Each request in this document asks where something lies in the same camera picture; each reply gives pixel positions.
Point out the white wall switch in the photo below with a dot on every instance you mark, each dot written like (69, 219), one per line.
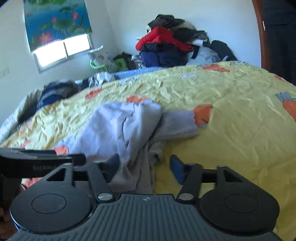
(4, 72)

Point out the crumpled white plastic bag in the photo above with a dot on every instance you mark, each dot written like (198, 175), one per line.
(100, 78)

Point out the dark clothes pile top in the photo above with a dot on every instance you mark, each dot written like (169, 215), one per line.
(182, 30)

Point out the translucent plastic storage bag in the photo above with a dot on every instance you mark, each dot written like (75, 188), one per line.
(203, 56)

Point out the white floral quilt edge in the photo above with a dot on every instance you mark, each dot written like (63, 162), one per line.
(10, 124)

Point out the yellow cartoon print quilt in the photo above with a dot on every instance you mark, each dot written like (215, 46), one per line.
(247, 124)

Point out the folded dark clothes stack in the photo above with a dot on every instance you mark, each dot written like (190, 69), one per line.
(54, 91)

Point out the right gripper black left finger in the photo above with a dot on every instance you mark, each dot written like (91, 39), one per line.
(65, 197)

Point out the lotus flower roller blind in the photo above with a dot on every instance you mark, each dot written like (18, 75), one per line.
(48, 21)

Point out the grey patterned pillow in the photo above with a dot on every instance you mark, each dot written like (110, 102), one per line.
(99, 55)

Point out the black bag by wall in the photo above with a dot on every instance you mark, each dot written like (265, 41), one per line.
(223, 51)

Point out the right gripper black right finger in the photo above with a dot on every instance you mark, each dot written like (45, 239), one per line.
(225, 199)

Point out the red jacket on pile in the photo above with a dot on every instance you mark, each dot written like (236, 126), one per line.
(162, 35)

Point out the bright bedroom window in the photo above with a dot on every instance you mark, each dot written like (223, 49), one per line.
(61, 51)

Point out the light lavender long-sleeve top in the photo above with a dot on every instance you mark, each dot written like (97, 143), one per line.
(138, 133)

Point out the navy blue garment on pile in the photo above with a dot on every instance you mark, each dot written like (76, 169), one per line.
(163, 55)

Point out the brown wooden door frame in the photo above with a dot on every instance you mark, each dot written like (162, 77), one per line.
(258, 8)

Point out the green plastic chair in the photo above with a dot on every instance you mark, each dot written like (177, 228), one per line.
(117, 65)

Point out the blue knitted blanket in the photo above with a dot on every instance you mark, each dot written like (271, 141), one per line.
(125, 74)

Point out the person's left hand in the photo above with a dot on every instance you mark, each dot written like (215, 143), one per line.
(7, 227)

